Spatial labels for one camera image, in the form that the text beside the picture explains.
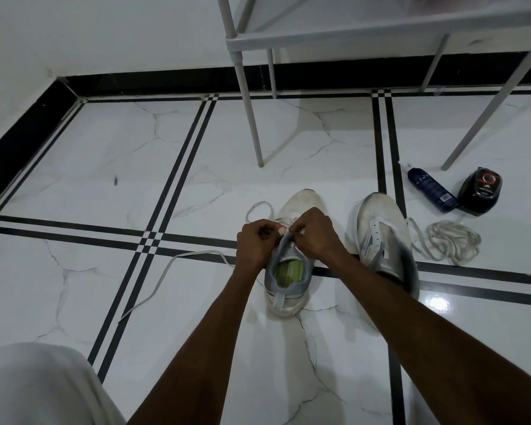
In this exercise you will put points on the person's left hand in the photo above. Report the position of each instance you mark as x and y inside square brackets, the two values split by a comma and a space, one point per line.
[254, 247]

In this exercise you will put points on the person's right hand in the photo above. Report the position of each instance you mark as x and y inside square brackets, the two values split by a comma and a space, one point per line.
[318, 236]

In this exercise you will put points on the white sneaker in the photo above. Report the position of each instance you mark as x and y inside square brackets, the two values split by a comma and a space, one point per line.
[376, 208]
[285, 305]

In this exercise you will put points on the white shoelace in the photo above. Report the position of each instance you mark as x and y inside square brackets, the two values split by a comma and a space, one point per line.
[451, 239]
[159, 278]

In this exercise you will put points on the person's left forearm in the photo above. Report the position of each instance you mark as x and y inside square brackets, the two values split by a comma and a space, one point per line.
[194, 362]

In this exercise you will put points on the person's right forearm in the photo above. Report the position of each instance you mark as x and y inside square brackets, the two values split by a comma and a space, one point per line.
[447, 354]

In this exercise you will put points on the black shoe polish container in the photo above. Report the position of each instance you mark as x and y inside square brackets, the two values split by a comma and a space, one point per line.
[480, 192]

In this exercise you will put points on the grey metal shelf rack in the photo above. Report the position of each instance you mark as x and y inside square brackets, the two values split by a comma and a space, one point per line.
[358, 35]

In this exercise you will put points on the dark blue spray bottle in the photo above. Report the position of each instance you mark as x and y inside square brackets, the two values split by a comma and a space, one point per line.
[431, 190]

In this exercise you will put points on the white shorts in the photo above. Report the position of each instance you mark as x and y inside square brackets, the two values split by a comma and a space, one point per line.
[40, 389]

